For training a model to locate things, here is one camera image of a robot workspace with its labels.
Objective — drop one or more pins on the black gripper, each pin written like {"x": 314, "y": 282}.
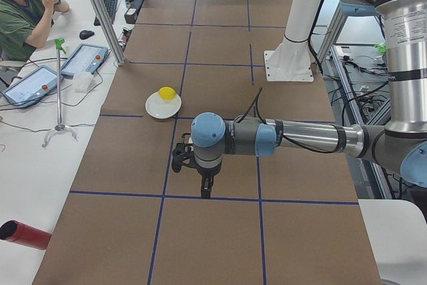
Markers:
{"x": 207, "y": 171}

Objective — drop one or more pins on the silver stand with green clip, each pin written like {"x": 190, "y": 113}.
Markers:
{"x": 60, "y": 127}

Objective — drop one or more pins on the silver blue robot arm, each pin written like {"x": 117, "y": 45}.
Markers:
{"x": 399, "y": 146}

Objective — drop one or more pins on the black box on table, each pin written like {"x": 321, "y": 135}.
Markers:
{"x": 132, "y": 12}

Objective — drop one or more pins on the near blue teach pendant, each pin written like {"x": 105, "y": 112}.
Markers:
{"x": 31, "y": 88}

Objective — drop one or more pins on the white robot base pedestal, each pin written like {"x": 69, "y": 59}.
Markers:
{"x": 290, "y": 61}

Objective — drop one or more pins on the aluminium frame post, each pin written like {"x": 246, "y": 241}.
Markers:
{"x": 108, "y": 31}

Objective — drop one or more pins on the yellow lemon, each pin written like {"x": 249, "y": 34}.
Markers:
{"x": 167, "y": 93}

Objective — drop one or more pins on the blue teach pendant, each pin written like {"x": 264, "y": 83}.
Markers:
{"x": 31, "y": 88}
{"x": 86, "y": 57}

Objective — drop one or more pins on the black computer mouse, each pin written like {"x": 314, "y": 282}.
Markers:
{"x": 85, "y": 34}

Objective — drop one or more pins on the red cylinder tube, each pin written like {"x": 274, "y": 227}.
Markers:
{"x": 19, "y": 233}

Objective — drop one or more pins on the brown paper table cover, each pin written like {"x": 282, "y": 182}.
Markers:
{"x": 291, "y": 218}

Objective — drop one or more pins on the white cloth pad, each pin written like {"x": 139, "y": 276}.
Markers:
{"x": 82, "y": 81}

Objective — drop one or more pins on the person in green shirt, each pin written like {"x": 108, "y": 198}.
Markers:
{"x": 26, "y": 25}

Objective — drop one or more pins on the far blue teach pendant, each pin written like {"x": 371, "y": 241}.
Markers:
{"x": 86, "y": 57}

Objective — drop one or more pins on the white plate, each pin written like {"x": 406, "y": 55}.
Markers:
{"x": 161, "y": 108}

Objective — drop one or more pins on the aluminium side rack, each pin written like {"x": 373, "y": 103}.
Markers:
{"x": 348, "y": 49}

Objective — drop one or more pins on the black keyboard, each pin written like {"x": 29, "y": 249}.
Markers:
{"x": 111, "y": 8}

